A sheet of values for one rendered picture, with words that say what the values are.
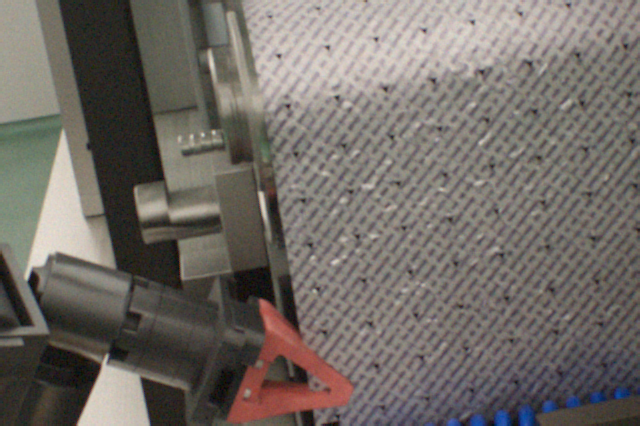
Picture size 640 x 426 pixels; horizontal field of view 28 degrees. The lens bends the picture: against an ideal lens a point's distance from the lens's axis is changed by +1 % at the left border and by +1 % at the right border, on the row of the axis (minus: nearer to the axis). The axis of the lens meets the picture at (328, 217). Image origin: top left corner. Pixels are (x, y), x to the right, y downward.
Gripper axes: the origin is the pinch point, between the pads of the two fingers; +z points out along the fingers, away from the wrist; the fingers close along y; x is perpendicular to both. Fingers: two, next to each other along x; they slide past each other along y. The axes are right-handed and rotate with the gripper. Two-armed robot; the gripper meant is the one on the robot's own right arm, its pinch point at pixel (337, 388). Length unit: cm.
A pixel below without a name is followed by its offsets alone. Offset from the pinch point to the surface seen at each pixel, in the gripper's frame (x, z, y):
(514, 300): 9.4, 8.4, 0.2
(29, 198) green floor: -131, -18, -437
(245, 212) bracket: 7.2, -8.6, -6.9
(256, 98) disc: 16.1, -11.8, 1.3
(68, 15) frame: 11.1, -23.6, -32.8
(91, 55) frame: 8.7, -20.8, -32.8
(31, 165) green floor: -133, -22, -489
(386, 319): 5.5, 1.1, 0.2
